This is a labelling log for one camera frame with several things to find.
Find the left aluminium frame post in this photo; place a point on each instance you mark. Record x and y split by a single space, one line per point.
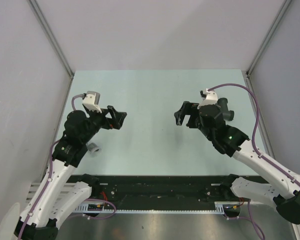
45 26

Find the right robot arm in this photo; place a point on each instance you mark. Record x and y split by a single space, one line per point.
282 188

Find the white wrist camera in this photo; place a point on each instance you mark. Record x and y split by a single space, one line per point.
91 101
209 97

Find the aluminium frame post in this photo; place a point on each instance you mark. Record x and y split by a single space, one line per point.
45 26
269 35

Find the slotted cable duct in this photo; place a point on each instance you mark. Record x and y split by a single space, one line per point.
93 208

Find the right aluminium frame post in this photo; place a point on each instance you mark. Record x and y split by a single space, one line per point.
269 35

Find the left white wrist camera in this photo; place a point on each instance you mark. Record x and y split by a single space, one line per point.
91 101

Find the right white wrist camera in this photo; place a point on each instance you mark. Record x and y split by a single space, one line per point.
209 97

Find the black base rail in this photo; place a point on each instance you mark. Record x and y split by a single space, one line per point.
164 192

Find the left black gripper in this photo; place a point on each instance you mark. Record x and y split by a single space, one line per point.
110 123

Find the grey tee pipe fitting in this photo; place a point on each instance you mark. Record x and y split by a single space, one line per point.
228 114

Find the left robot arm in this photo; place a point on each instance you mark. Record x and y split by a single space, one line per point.
43 216

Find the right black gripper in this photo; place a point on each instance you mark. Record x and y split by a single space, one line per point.
189 108

